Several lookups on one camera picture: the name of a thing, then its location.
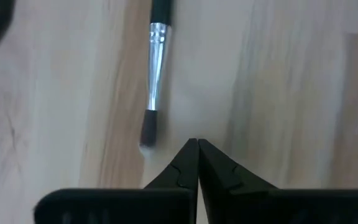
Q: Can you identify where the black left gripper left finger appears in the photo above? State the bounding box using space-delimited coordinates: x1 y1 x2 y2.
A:
143 138 200 190

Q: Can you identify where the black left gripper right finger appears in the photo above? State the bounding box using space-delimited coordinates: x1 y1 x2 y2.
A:
199 138 278 200

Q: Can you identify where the black brush long silver ferrule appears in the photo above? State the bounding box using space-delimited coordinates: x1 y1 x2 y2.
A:
139 0 174 147

